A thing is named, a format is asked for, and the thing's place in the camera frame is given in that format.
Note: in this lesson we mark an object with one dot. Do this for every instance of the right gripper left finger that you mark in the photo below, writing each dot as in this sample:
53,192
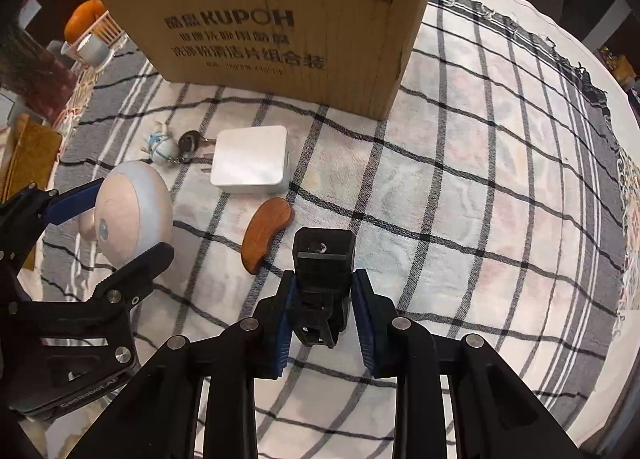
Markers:
254,348

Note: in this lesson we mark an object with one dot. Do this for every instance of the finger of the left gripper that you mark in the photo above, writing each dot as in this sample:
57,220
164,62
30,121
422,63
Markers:
115,294
29,212

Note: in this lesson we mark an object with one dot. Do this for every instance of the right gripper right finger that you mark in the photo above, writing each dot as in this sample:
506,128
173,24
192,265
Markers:
393,346

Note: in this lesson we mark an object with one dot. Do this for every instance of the grey haired doll head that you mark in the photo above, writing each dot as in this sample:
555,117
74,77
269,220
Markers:
132,213

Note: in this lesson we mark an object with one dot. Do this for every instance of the black bike light mount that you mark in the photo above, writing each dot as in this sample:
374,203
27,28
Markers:
323,266

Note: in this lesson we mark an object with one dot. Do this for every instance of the brown wooden curved handle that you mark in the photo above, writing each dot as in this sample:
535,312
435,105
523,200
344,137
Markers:
270,218

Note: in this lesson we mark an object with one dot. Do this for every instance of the white astronaut keychain figure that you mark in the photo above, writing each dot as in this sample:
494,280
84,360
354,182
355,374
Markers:
161,147

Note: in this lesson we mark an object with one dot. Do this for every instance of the black key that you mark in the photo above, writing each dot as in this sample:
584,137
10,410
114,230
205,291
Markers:
190,142

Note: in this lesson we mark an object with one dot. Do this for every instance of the white power adapter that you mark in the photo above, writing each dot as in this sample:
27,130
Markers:
252,160

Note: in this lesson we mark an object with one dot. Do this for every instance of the plaid grey white tablecloth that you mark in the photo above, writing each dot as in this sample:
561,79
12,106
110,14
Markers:
487,202

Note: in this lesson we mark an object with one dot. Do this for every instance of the white cylinder speaker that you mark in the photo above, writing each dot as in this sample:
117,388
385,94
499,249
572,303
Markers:
93,51

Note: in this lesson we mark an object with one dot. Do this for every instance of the white plastic fruit basket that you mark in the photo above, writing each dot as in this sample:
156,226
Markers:
106,28

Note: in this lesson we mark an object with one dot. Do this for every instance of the orange front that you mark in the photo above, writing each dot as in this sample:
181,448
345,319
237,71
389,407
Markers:
82,18

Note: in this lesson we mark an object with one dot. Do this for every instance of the patterned floral table mat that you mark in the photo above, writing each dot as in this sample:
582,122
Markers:
630,194

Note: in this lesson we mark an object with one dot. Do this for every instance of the brown cardboard box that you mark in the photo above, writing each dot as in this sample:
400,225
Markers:
347,54

